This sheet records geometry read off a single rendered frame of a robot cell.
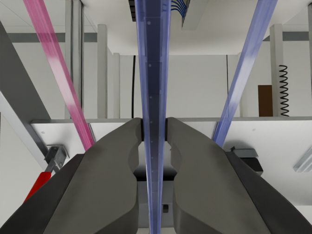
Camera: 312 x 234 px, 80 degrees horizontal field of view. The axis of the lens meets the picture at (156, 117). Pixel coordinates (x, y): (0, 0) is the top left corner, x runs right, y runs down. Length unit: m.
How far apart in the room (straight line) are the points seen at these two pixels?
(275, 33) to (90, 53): 1.78
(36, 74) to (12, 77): 2.07
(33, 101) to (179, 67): 1.84
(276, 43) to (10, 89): 0.81
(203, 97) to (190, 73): 0.30
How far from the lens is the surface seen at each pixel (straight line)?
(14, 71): 0.33
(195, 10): 0.62
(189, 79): 2.07
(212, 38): 0.90
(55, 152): 0.38
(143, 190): 0.40
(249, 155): 0.38
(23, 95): 0.34
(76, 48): 0.62
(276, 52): 0.85
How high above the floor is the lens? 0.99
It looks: 2 degrees down
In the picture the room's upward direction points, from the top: 179 degrees clockwise
